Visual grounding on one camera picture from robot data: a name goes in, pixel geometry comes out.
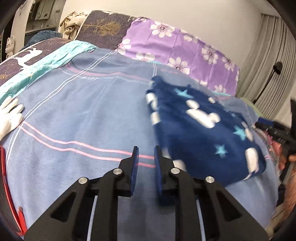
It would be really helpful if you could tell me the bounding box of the navy fleece star garment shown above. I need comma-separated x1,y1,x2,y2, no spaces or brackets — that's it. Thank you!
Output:
146,76,266,186

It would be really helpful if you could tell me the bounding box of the right hand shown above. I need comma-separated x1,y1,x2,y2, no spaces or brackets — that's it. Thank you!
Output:
273,141,295,213

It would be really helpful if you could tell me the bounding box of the black floor lamp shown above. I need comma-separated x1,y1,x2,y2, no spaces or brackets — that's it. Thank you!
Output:
252,61,283,104

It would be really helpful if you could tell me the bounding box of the grey window curtain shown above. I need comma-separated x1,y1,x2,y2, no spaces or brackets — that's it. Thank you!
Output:
236,15,295,118

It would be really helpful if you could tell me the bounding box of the blue plaid bed quilt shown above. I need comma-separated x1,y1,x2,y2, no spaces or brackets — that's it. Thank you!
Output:
1,41,278,240

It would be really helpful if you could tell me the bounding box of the white glove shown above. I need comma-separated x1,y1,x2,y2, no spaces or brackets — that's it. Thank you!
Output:
0,96,24,140

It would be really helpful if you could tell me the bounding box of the purple floral pillow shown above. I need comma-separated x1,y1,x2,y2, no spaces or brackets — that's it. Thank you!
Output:
116,18,240,95

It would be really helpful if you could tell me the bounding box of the dark brown tree pillow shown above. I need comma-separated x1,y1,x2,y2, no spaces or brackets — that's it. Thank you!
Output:
75,10,136,50

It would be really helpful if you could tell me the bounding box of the beige crumpled cloth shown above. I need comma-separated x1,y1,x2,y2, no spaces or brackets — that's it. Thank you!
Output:
59,11,87,40

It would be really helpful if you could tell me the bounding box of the red strap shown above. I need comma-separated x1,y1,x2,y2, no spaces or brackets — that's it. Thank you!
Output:
0,146,28,236

